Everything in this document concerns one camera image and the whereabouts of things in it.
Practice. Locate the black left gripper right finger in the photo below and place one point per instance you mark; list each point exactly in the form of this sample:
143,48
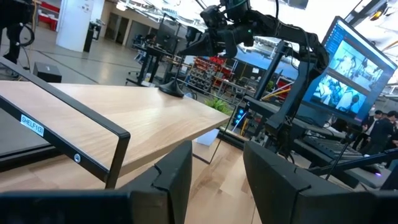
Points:
280,199

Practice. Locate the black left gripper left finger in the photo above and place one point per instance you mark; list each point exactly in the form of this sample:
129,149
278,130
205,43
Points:
161,199

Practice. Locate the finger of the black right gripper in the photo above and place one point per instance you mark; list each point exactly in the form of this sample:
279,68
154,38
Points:
202,46

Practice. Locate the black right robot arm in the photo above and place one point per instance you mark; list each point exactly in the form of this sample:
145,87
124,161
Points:
295,32

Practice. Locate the red storage bin rack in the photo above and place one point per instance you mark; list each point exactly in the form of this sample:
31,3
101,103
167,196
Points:
211,67

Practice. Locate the black standing desk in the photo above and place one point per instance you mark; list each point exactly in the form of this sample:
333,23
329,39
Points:
149,51

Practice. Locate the tall black narrow-cup candlestick holder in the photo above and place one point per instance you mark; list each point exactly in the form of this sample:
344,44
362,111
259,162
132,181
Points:
171,90

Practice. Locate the green plant white pot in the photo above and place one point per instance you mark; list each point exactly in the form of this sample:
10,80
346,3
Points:
217,105

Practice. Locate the black computer tower blue light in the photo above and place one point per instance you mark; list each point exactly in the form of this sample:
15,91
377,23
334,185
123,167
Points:
240,116

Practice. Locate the person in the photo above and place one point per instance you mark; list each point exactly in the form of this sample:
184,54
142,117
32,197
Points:
385,130
373,127

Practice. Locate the grey laptop computer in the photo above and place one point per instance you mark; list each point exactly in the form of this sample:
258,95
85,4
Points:
351,71

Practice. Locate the black box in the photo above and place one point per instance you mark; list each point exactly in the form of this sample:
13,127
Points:
47,73

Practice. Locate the black equipment stand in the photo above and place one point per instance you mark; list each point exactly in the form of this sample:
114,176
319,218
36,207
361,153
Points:
14,31

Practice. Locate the wooden shelf black metal frame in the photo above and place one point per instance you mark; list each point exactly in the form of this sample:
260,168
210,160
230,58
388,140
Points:
124,115

